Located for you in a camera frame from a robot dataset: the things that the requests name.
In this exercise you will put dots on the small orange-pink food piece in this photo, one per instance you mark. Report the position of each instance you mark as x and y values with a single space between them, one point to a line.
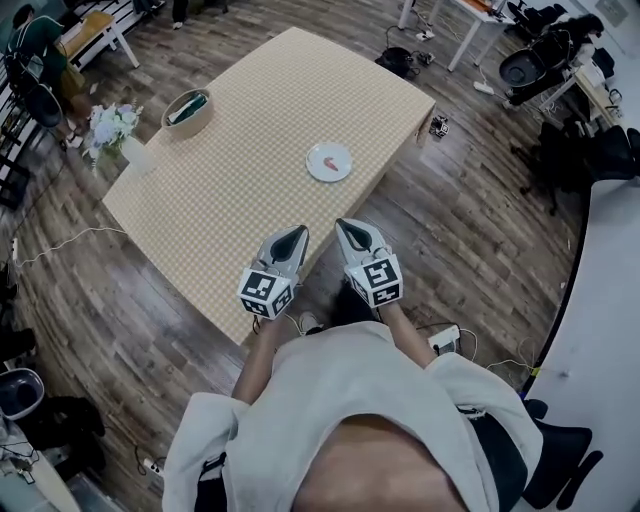
331 163

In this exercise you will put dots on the white curved desk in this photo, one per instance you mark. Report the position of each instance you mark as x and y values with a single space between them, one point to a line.
600 325

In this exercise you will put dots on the person's face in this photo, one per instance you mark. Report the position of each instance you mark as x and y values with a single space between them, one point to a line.
375 470

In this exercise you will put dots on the black metal rack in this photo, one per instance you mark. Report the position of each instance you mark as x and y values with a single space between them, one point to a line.
10 150

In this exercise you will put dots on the table with checked tablecloth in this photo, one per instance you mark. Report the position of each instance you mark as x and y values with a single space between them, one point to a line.
240 210

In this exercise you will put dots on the black bowl-shaped seat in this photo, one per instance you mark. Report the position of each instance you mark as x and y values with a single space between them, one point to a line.
520 70

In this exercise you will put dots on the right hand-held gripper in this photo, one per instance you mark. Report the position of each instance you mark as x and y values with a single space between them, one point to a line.
377 280

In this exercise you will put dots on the person's right forearm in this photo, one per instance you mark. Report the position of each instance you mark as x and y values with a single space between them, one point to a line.
410 340

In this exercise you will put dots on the green and white packet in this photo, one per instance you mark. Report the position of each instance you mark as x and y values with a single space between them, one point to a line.
192 105

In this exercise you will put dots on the black round-backed chair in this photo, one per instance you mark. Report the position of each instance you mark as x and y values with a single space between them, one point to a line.
45 105

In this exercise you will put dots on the person's black trousers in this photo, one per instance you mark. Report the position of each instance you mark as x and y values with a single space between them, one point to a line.
350 310

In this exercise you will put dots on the black mesh office chair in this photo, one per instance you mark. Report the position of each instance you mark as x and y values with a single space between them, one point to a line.
560 460

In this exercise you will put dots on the pale flower bouquet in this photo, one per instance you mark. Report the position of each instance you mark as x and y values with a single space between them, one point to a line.
112 127

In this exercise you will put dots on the white vase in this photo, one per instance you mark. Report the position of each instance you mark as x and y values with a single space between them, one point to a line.
137 157

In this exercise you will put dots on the grey bowl-shaped seat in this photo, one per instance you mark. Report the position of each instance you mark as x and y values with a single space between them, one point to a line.
20 395

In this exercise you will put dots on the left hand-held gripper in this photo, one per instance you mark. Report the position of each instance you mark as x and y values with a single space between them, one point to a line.
262 295

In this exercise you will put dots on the small devices with printed squares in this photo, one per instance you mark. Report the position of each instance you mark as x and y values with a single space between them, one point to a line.
440 126

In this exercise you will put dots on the round wooden basket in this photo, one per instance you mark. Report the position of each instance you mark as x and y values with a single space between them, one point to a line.
190 127

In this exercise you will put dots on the black bag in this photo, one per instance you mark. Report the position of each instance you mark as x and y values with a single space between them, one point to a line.
65 435

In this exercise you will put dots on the black round object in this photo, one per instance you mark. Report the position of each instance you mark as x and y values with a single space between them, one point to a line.
395 60

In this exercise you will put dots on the white plate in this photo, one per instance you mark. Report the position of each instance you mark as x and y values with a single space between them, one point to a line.
345 167

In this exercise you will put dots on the person's grey shirt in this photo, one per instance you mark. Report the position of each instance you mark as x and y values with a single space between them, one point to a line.
340 380

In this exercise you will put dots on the white bench with wooden seat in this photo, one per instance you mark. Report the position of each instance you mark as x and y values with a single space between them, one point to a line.
92 27

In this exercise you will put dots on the person's left forearm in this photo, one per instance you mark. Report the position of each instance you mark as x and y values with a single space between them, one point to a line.
257 365

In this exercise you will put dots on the person's left white shoe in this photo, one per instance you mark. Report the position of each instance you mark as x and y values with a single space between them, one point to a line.
309 322

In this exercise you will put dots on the white power strip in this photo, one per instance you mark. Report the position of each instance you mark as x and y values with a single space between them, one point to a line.
445 337
483 87
152 466

